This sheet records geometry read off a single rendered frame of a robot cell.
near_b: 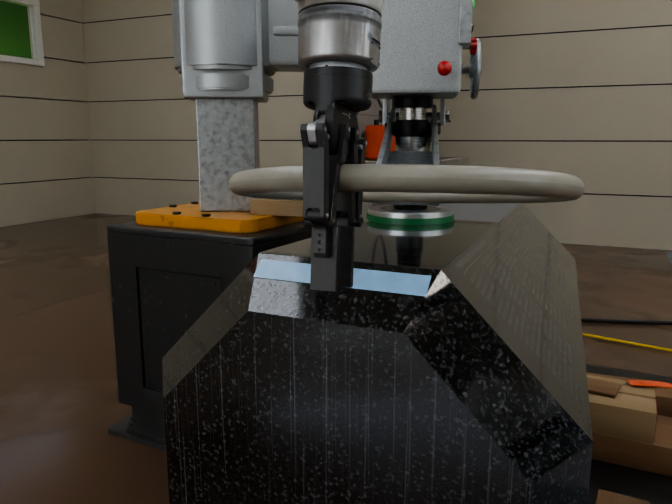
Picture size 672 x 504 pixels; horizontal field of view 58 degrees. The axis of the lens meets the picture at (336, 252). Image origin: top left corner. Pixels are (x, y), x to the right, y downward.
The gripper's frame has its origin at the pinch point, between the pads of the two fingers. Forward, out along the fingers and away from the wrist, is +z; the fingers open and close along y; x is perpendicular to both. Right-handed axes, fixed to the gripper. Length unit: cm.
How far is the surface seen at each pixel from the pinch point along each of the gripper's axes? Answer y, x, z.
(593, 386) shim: 154, -29, 49
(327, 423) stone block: 27.2, 11.7, 29.1
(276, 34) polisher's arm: 114, 71, -62
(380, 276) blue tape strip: 30.7, 4.7, 4.9
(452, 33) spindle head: 75, 5, -45
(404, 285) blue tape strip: 29.7, 0.4, 6.0
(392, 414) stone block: 26.3, 0.5, 25.5
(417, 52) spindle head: 73, 12, -42
